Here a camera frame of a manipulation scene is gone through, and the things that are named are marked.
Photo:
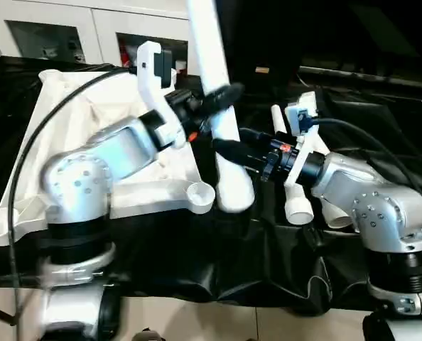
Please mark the white plastic table leg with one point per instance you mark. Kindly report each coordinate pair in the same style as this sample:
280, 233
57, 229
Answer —
207, 53
298, 209
339, 218

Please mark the white plastic table top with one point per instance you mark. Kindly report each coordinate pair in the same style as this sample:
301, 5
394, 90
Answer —
72, 117

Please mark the black case with gold label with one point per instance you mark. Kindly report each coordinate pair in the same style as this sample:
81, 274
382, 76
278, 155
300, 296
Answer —
260, 42

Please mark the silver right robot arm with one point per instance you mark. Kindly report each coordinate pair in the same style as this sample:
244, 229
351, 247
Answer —
385, 213

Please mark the black work mat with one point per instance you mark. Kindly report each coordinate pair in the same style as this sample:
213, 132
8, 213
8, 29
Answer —
182, 255

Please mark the dark metal rod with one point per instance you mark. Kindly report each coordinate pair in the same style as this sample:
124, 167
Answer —
374, 76

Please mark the white glass-door cabinet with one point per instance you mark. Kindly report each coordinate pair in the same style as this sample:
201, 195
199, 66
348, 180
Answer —
97, 39

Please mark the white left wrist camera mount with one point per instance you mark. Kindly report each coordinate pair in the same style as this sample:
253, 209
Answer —
148, 78

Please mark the black metal stand leg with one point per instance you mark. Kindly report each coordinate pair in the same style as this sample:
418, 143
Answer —
1, 314

